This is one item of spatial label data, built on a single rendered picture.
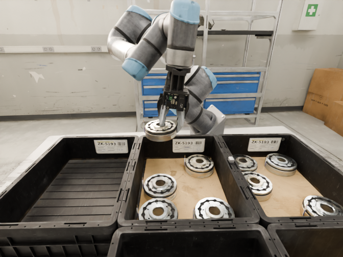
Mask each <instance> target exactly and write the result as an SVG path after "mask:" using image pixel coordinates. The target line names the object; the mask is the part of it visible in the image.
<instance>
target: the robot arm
mask: <svg viewBox="0 0 343 257"><path fill-rule="evenodd" d="M199 17H200V5H199V4H198V3H197V2H194V1H190V0H174V1H172V3H171V8H170V11H169V13H161V14H159V15H157V16H156V17H155V18H154V19H152V18H151V16H150V15H149V14H148V13H147V12H146V11H145V10H143V9H142V8H140V7H138V6H136V5H131V6H130V7H129V8H128V9H127V10H126V11H125V13H124V14H123V16H122V17H121V18H120V20H119V21H118V22H117V24H116V25H115V26H114V28H113V29H112V30H111V32H110V34H109V36H108V40H107V49H108V52H109V54H110V56H111V57H113V58H114V59H116V60H119V61H122V62H123V64H122V69H123V70H125V71H126V72H127V73H128V74H129V75H130V76H132V77H133V78H134V79H135V80H137V81H139V82H140V81H142V80H143V78H144V77H145V76H146V75H148V73H149V71H150V70H151V69H152V68H153V66H154V65H155V64H156V63H157V61H158V60H160V61H161V62H163V63H164V64H165V65H166V68H165V70H167V71H168V73H167V77H166V80H165V86H164V88H163V89H162V90H163V94H162V93H160V97H159V99H158V101H157V110H158V118H159V125H160V126H164V125H165V121H166V115H167V114H168V112H169V109H170V110H171V111H172V112H173V113H174V114H175V115H177V116H178V117H177V125H176V127H177V133H178V132H179V131H180V129H181V128H182V127H183V123H184V122H185V123H187V124H188V125H189V127H190V129H191V130H192V132H193V133H194V134H195V135H199V134H207V133H208V132H209V131H210V130H211V129H212V128H213V126H214V125H215V122H216V115H215V114H214V113H213V112H211V111H209V110H206V109H204V108H202V107H201V106H200V105H201V103H202V102H203V101H204V100H205V99H206V97H207V96H208V95H209V94H210V93H211V92H212V91H213V89H214V88H215V86H216V85H217V80H216V77H215V76H214V74H213V73H212V72H211V71H210V70H209V69H207V67H205V66H202V67H200V66H199V65H197V66H194V65H193V64H192V62H193V60H192V59H195V55H193V54H194V49H195V43H196V38H197V32H198V25H199V23H200V20H199ZM136 44H137V45H136ZM184 86H185V87H184ZM165 103H166V104H165Z"/></svg>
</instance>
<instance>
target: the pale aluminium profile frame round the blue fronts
mask: <svg viewBox="0 0 343 257"><path fill-rule="evenodd" d="M283 3H284V0H279V2H278V7H277V11H255V5H256V0H252V5H251V11H209V7H210V0H206V1H205V10H200V17H203V18H204V34H203V49H202V65H201V67H202V66H205V64H206V49H207V35H208V21H209V20H212V19H213V20H246V21H247V22H248V24H249V25H248V31H251V30H252V23H253V21H254V20H257V19H263V18H269V17H274V19H275V22H274V27H273V34H272V37H271V42H270V46H269V51H268V56H267V61H266V66H265V67H266V68H267V69H266V71H265V72H264V76H263V78H262V79H260V81H262V86H261V91H260V93H226V94H209V95H208V96H207V97H206V98H232V97H259V101H258V104H257V105H255V107H257V111H254V113H252V114H250V113H245V114H244V113H242V114H233V115H225V116H226V118H244V119H245V120H246V121H247V122H248V123H249V124H245V125H225V129H227V128H240V127H257V126H258V121H259V117H260V112H261V107H262V103H263V98H264V93H265V88H266V83H267V78H268V74H269V70H270V65H271V61H272V56H273V51H274V46H275V42H276V37H277V32H278V27H279V22H280V18H281V13H282V8H283ZM131 5H132V4H131V0H127V6H128V8H129V7H130V6H131ZM145 11H146V12H147V13H148V14H155V15H159V14H161V13H169V10H145ZM212 15H250V17H211V16H212ZM250 36H251V35H247V39H246V45H245V50H244V57H243V63H242V67H245V66H246V62H247V56H248V49H249V43H250ZM267 70H268V71H267ZM133 79H134V78H133ZM137 84H138V85H137ZM134 91H135V103H136V116H137V127H138V132H144V129H143V128H142V127H141V126H142V122H143V120H144V121H154V120H159V118H158V117H148V118H143V103H142V100H158V99H159V97H160V96H159V95H148V96H141V81H140V82H139V81H137V80H135V79H134ZM138 91H139V95H138ZM249 117H255V121H254V122H253V121H252V120H251V119H250V118H249ZM166 120H177V116H176V117H166Z"/></svg>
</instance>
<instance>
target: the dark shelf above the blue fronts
mask: <svg viewBox="0 0 343 257"><path fill-rule="evenodd" d="M203 34H204V30H198V32H197V36H203ZM272 34H273V31H209V30H208V35H255V36H272Z"/></svg>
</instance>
